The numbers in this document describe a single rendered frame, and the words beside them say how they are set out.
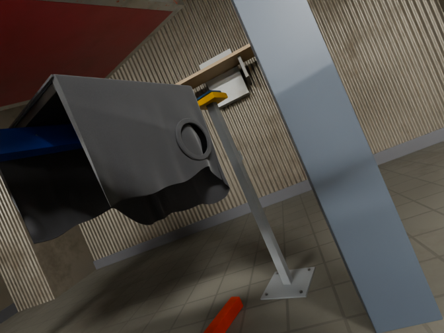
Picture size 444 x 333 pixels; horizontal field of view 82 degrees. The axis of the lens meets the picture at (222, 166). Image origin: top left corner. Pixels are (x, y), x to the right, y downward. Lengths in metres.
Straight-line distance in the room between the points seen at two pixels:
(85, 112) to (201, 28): 2.74
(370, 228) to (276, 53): 0.57
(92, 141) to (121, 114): 0.11
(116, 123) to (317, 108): 0.54
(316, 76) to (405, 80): 2.41
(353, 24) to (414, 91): 0.89
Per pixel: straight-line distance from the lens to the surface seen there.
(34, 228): 0.95
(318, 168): 0.79
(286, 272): 1.31
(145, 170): 0.66
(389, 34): 3.24
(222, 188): 0.95
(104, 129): 0.63
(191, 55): 3.21
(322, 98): 0.80
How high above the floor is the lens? 0.65
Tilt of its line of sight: level
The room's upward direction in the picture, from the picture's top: 23 degrees counter-clockwise
